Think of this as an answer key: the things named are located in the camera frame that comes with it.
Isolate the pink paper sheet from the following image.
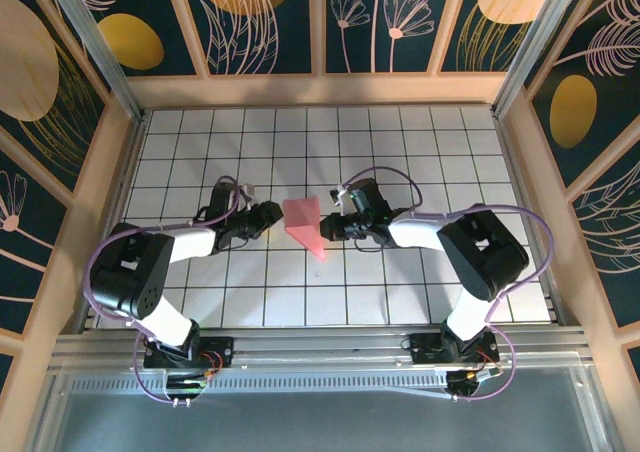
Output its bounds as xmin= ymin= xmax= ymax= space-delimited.
xmin=282 ymin=194 xmax=329 ymax=263

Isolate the white grid work mat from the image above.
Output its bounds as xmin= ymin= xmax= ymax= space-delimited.
xmin=94 ymin=106 xmax=557 ymax=329

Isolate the aluminium mounting beam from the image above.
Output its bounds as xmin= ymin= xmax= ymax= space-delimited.
xmin=49 ymin=325 xmax=596 ymax=373

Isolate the grey metal panel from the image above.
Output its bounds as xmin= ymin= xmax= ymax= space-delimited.
xmin=29 ymin=366 xmax=616 ymax=452

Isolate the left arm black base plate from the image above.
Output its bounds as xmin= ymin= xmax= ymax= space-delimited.
xmin=143 ymin=335 xmax=235 ymax=371

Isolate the aluminium side rail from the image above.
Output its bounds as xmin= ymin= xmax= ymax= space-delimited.
xmin=493 ymin=109 xmax=569 ymax=329
xmin=74 ymin=109 xmax=149 ymax=333

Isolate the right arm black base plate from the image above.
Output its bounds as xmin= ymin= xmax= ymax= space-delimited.
xmin=409 ymin=332 xmax=500 ymax=366

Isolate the perforated metal cable tray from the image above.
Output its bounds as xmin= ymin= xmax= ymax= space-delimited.
xmin=67 ymin=371 xmax=451 ymax=394

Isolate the left arm wired controller board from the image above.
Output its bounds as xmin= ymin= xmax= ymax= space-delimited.
xmin=164 ymin=369 xmax=217 ymax=407

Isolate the arm wired controller board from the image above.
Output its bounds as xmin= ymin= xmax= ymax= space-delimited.
xmin=444 ymin=366 xmax=504 ymax=403
xmin=164 ymin=369 xmax=217 ymax=407

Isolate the right arm wired controller board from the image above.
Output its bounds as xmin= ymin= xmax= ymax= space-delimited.
xmin=444 ymin=366 xmax=504 ymax=403

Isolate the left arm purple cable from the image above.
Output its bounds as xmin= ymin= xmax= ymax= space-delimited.
xmin=83 ymin=174 xmax=257 ymax=406

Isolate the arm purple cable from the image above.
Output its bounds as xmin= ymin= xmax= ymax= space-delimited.
xmin=339 ymin=165 xmax=556 ymax=404
xmin=83 ymin=174 xmax=257 ymax=406

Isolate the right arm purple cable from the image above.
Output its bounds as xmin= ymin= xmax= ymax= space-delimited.
xmin=339 ymin=165 xmax=556 ymax=404

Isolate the aluminium corner post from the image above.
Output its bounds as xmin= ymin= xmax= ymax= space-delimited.
xmin=492 ymin=0 xmax=586 ymax=118
xmin=39 ymin=0 xmax=146 ymax=121

